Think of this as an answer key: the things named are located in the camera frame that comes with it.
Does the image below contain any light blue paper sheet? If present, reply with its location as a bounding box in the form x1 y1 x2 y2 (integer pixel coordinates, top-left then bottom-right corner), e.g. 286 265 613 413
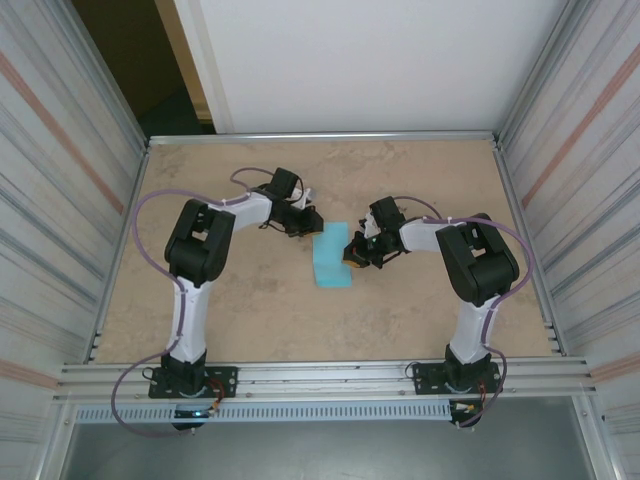
312 221 354 290

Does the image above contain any small controller board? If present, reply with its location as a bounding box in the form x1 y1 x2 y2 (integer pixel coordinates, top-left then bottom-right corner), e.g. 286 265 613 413
172 407 221 421
449 399 486 419

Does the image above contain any grey metal bottom panel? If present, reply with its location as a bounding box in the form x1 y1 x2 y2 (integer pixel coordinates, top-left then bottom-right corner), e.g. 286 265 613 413
59 422 599 480

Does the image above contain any aluminium table edge rail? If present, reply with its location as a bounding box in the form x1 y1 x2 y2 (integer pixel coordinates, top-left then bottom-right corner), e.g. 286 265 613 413
147 130 501 147

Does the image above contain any white door frame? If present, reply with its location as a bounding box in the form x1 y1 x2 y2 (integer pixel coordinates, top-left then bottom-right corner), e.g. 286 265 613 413
153 0 236 135

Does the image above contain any long aluminium mounting rail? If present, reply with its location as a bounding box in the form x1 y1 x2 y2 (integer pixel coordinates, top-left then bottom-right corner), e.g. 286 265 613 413
52 357 599 401

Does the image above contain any aluminium table side rail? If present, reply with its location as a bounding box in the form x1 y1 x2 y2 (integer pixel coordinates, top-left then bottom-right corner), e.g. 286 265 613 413
89 142 151 364
492 137 569 357

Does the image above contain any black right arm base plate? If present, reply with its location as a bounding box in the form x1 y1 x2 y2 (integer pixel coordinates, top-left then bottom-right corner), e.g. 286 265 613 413
410 360 503 396

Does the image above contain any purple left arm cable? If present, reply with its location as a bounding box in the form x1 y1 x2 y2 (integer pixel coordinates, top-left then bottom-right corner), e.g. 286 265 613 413
110 167 276 437

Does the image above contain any grey slotted cable duct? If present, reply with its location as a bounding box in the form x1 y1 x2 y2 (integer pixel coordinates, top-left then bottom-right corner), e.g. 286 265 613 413
73 399 454 423

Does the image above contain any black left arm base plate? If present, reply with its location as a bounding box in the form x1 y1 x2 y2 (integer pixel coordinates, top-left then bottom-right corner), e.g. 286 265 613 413
148 366 239 400

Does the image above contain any aluminium corner post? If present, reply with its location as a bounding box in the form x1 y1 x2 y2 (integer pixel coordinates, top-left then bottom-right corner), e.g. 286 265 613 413
494 0 591 144
47 0 151 151

